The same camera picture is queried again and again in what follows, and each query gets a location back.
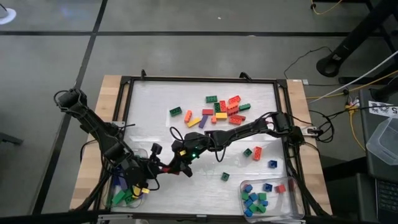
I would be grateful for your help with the yellow right gripper tag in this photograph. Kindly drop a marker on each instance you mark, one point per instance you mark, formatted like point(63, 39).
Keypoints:
point(182, 152)

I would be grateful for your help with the black stand leg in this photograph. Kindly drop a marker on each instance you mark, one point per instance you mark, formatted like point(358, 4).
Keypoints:
point(385, 90)

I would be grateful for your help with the black keyboard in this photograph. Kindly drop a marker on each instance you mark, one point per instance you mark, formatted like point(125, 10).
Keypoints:
point(387, 196)

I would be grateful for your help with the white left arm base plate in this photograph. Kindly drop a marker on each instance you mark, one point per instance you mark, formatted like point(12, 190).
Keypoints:
point(118, 124)

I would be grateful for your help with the yellow block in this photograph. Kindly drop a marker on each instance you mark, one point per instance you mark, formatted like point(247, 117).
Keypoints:
point(136, 190)
point(193, 122)
point(221, 116)

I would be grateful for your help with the small white tag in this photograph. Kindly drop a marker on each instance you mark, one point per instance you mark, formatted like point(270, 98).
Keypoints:
point(305, 82)

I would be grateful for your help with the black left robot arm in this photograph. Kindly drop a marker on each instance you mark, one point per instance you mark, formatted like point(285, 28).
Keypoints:
point(93, 124)

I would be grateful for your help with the black camera stand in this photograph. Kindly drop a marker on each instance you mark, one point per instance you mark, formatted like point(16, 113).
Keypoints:
point(357, 37)

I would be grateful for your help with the clear plastic bin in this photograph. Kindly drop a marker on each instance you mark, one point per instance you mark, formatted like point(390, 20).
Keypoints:
point(113, 202)
point(286, 199)

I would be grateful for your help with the white plastic surface sheet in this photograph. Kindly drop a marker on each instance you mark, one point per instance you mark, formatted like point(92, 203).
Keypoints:
point(155, 102)

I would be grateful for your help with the yellow left gripper tag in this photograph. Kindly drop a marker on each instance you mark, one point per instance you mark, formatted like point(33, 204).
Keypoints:
point(145, 190)

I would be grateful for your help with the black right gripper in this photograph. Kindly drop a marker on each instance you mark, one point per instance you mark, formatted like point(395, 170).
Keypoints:
point(192, 144)

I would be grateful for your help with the black furniture leg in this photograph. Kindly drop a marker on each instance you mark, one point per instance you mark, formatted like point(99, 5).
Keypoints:
point(11, 139)

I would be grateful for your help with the white round floor marker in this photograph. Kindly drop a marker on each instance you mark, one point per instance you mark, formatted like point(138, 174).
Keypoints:
point(7, 17)

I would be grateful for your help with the black frame clamp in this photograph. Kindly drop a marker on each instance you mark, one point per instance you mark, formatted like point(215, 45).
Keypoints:
point(143, 74)
point(245, 76)

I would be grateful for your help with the clear plastic tub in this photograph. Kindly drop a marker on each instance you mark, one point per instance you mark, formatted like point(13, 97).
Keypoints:
point(384, 143)

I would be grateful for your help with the white connector box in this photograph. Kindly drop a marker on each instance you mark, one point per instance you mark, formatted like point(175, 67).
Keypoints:
point(311, 130)

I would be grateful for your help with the white paper label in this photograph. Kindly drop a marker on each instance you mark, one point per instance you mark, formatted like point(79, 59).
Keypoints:
point(382, 109)

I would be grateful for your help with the black equipment case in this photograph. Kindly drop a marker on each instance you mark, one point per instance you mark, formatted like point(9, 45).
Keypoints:
point(373, 171)

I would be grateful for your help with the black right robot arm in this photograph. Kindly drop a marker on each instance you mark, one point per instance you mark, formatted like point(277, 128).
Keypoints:
point(248, 129)

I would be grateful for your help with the black bottom rail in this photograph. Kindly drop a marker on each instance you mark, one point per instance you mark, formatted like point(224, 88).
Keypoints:
point(46, 217)

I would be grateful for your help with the purple block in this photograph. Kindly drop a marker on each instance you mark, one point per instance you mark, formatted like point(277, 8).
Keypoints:
point(123, 184)
point(203, 121)

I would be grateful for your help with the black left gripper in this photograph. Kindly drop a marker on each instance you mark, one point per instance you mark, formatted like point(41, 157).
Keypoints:
point(136, 174)

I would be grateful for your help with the white power plugs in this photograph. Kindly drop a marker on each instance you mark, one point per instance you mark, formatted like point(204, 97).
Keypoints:
point(351, 102)

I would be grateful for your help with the small red block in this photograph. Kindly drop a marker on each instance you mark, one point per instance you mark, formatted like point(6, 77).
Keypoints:
point(280, 188)

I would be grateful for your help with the small orange block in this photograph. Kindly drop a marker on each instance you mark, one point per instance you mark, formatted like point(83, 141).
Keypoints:
point(213, 119)

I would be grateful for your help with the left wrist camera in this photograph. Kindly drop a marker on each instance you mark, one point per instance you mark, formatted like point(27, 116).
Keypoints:
point(155, 148)

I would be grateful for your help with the yellow gripper tag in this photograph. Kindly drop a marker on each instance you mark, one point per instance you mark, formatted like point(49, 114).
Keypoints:
point(145, 190)
point(182, 152)

